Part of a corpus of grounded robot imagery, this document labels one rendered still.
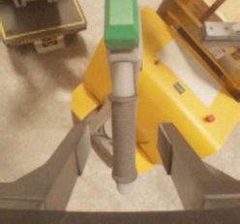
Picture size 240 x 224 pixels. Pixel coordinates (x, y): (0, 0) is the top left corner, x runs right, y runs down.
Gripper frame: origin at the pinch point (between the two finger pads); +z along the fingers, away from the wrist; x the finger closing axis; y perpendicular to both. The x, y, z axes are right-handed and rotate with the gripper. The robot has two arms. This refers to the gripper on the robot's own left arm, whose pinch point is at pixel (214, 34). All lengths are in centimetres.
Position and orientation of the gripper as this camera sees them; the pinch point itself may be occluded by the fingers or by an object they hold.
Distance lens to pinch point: 32.3
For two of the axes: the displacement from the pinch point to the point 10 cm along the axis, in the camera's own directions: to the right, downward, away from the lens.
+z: -10.0, 0.2, 0.2
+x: -0.3, -2.6, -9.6
